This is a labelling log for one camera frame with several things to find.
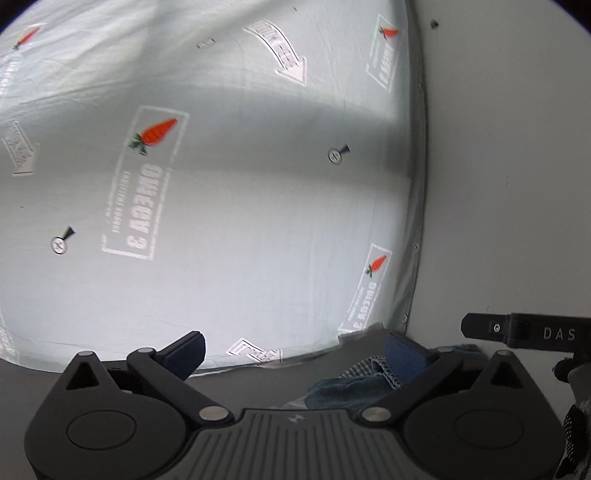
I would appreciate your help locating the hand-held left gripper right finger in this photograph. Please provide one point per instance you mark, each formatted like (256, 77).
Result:
(406, 357)

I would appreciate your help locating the white printed curtain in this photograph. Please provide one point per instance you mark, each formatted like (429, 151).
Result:
(231, 207)

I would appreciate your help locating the blue denim jeans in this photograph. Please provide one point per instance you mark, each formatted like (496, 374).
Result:
(341, 392)

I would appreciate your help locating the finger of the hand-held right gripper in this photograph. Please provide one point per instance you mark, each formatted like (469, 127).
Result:
(485, 326)

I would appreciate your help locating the person's right hand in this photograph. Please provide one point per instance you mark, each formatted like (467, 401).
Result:
(579, 429)

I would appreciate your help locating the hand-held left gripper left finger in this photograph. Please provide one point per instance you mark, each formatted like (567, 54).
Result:
(184, 355)

